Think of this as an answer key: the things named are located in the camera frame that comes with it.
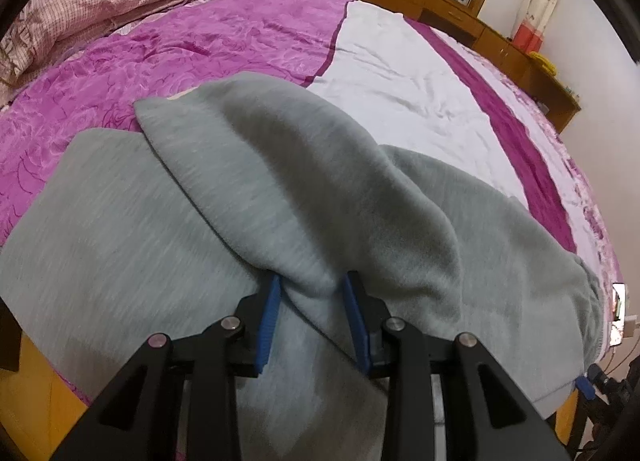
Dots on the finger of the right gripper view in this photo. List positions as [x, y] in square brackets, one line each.
[586, 388]

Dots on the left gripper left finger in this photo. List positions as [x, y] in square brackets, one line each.
[190, 380]

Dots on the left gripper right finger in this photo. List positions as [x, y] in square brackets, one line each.
[486, 415]

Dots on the grey sweat pants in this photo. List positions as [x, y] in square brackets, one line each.
[166, 228]

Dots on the smartphone on bed edge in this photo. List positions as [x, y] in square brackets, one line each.
[619, 295]

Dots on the yellow item on cabinet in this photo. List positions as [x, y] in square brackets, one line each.
[542, 62]

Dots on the purple white bedspread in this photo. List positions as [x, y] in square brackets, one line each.
[407, 85]

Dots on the orange white right curtain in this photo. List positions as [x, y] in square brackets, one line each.
[531, 22]

